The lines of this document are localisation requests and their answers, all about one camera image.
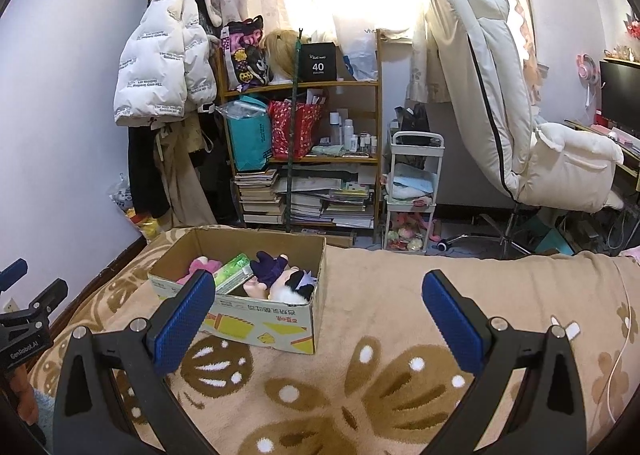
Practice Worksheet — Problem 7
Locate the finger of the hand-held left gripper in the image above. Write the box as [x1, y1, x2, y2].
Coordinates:
[0, 278, 69, 331]
[0, 258, 29, 292]

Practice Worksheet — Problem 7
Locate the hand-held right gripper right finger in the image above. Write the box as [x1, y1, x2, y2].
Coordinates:
[421, 270, 586, 455]

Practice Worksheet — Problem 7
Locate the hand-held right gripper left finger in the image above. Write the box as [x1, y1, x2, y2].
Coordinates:
[52, 270, 217, 455]

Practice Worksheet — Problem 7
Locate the green tissue pack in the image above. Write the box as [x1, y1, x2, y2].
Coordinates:
[212, 252, 256, 295]

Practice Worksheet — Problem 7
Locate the printed cardboard box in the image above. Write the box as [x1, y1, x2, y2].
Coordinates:
[147, 227, 328, 356]

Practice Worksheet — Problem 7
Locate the plush doll with purple hat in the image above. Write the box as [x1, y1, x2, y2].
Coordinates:
[245, 250, 318, 303]

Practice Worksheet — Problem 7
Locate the person's left hand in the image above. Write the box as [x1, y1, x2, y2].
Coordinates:
[12, 364, 40, 427]

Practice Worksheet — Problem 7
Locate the pink plush toy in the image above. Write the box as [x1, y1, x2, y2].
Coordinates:
[175, 256, 223, 286]

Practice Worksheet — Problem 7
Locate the person's grey clothing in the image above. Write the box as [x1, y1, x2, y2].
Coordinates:
[27, 392, 56, 441]

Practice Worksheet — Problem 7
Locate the brown patterned blanket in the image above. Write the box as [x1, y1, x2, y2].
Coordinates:
[27, 225, 640, 455]

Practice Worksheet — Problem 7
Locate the pile of small toys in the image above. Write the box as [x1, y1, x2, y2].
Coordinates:
[387, 215, 431, 251]

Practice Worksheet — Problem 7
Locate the pile of snack bags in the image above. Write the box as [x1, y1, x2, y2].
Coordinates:
[112, 175, 161, 241]

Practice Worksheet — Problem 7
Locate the white trolley cart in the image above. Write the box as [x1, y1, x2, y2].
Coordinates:
[382, 131, 446, 253]

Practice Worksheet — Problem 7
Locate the teal box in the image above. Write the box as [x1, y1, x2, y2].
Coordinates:
[530, 215, 576, 256]

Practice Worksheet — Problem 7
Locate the stack of books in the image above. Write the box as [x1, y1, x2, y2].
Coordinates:
[234, 169, 288, 226]

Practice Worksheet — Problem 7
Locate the beige coat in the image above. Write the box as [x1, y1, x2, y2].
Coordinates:
[152, 118, 211, 231]

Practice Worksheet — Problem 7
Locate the light blue cloth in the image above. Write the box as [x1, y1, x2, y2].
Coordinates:
[390, 174, 435, 201]

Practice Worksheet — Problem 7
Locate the black hanging garment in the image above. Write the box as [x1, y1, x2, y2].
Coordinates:
[127, 122, 171, 218]

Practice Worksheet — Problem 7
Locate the pile of magazines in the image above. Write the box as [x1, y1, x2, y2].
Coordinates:
[287, 178, 376, 228]

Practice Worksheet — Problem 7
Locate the teal shopping bag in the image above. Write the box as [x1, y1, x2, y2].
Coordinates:
[227, 95, 273, 172]

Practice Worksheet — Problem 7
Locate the wooden shelf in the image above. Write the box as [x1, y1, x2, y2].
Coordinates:
[215, 30, 383, 241]

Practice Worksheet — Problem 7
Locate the group of white bottles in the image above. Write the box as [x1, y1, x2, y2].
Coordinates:
[327, 110, 378, 158]

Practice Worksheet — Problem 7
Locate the green pole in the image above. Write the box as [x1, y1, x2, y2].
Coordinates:
[285, 28, 306, 233]

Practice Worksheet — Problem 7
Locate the clear plastic bag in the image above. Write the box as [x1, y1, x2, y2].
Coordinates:
[216, 99, 268, 120]

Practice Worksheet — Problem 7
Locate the red patterned bag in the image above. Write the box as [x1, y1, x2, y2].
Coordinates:
[267, 92, 326, 160]

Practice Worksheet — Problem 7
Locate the white padded chair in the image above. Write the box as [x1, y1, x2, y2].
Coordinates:
[425, 0, 626, 258]

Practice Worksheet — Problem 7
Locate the white puffer jacket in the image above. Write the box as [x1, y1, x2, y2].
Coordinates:
[114, 0, 218, 126]

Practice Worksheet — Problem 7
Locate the black and pink printed bag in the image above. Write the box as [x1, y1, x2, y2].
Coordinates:
[220, 15, 273, 91]

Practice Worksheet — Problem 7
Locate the blond wig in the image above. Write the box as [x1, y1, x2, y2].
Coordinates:
[262, 30, 301, 86]

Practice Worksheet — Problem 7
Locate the pink fan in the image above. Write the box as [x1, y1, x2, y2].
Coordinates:
[575, 54, 601, 111]

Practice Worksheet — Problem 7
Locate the black monitor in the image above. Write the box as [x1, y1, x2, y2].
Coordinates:
[598, 59, 640, 123]

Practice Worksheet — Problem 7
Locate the black box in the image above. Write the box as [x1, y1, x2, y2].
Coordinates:
[298, 42, 338, 83]

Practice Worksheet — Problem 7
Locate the white plastic bag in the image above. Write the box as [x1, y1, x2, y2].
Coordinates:
[332, 18, 378, 82]

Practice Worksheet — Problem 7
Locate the white cable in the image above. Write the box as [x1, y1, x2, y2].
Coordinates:
[607, 260, 636, 423]

